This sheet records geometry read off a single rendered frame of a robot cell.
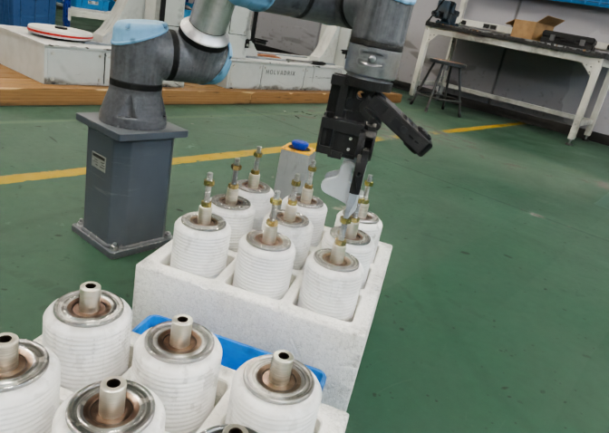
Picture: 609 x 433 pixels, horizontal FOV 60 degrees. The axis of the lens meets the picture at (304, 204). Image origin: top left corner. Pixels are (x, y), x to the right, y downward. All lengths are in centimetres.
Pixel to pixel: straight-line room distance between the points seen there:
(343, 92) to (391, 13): 12
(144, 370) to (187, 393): 5
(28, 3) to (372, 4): 463
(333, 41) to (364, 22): 367
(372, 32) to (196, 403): 51
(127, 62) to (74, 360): 75
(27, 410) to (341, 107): 52
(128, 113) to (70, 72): 158
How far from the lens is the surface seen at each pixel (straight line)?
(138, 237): 133
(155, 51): 123
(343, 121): 75
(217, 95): 328
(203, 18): 123
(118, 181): 125
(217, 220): 91
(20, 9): 521
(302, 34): 724
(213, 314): 88
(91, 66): 286
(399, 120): 76
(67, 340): 63
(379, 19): 73
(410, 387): 106
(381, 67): 74
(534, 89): 578
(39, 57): 280
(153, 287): 91
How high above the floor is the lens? 61
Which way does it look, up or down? 20 degrees down
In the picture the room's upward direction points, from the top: 11 degrees clockwise
